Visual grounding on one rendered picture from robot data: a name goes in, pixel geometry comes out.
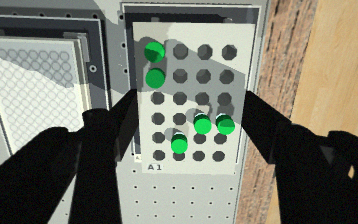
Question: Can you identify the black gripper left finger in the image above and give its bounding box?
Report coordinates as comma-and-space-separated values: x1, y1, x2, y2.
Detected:
0, 89, 139, 224

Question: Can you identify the grey flat base plate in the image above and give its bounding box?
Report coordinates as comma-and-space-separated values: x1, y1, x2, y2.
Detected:
0, 0, 271, 224

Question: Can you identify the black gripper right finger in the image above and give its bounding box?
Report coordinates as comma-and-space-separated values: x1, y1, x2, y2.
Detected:
241, 91, 358, 224

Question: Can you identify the white sealed multiwell plate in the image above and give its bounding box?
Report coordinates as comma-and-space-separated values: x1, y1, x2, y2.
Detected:
0, 36, 92, 154

